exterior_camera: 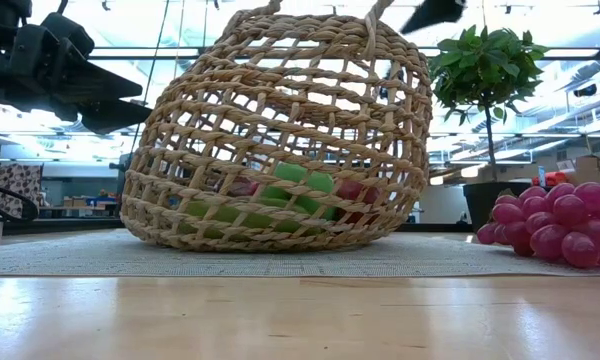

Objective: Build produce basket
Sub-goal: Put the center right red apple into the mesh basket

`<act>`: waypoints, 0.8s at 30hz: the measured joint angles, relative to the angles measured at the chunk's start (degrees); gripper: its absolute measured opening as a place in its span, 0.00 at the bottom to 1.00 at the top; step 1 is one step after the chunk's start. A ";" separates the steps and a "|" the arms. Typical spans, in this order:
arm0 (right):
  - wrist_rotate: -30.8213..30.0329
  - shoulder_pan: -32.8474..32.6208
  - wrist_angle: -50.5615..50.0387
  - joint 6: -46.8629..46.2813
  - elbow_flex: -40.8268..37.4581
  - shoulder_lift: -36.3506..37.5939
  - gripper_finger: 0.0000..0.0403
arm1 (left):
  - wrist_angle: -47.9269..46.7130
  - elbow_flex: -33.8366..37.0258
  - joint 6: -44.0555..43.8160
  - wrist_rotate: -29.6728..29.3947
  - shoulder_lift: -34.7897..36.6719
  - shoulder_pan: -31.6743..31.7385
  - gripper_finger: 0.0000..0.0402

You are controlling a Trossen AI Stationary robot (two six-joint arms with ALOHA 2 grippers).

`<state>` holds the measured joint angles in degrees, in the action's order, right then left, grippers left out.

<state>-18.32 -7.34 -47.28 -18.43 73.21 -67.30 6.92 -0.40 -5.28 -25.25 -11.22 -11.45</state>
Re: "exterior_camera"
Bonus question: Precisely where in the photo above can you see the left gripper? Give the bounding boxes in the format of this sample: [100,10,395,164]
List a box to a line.
[0,12,154,135]

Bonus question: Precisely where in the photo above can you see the woven seagrass basket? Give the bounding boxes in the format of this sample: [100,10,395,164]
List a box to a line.
[118,0,435,254]

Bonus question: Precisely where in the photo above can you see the green cucumber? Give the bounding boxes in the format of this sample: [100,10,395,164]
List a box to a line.
[178,196,327,240]

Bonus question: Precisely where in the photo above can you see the green apple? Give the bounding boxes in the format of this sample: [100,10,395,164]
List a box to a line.
[262,162,337,221]

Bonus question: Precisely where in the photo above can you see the green artificial tree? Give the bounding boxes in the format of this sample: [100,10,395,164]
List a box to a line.
[428,24,550,184]

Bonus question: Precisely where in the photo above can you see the brown patterned cushion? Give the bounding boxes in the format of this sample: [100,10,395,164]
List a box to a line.
[0,163,44,214]

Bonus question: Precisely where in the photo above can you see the grey woven placemat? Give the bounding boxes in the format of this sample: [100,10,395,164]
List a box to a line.
[0,228,600,279]

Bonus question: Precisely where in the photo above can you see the black plant pot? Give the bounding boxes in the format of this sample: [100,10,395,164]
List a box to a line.
[462,180,534,235]

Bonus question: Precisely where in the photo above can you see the red plastic container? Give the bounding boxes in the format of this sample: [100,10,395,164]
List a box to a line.
[532,171,569,187]

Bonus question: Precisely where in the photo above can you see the cardboard box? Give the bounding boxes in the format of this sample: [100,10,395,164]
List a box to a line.
[574,152,600,189]

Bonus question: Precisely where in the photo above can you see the purple grape bunch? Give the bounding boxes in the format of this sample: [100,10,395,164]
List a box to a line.
[476,181,600,270]

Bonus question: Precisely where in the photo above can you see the thin black cable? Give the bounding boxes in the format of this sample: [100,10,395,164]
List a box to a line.
[129,0,172,151]

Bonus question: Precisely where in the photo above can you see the black cable loop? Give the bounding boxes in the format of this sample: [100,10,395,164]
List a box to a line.
[0,175,39,221]

